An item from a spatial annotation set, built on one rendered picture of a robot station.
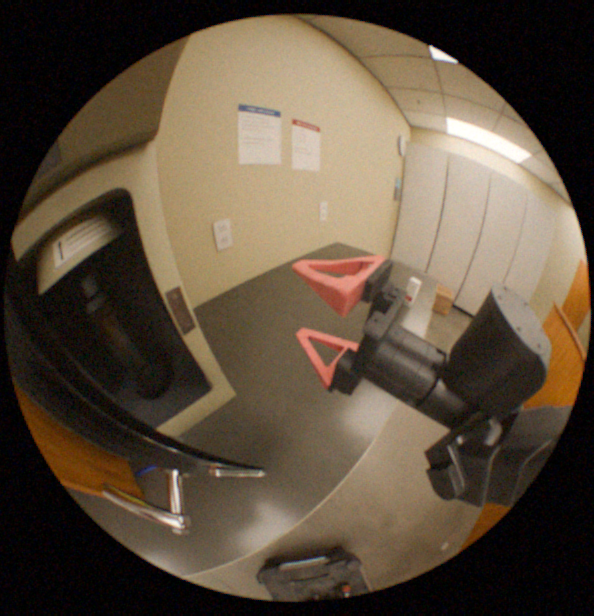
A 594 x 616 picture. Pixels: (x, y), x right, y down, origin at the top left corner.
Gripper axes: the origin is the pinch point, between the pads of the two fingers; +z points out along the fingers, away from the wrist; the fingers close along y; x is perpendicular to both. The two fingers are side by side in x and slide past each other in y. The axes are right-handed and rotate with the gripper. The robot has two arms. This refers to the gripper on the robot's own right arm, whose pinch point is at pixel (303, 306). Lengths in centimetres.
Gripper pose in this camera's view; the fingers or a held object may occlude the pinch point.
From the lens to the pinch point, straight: 20.1
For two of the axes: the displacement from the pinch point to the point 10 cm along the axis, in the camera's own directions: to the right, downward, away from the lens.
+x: -6.8, 5.1, -5.3
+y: -0.3, -7.4, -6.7
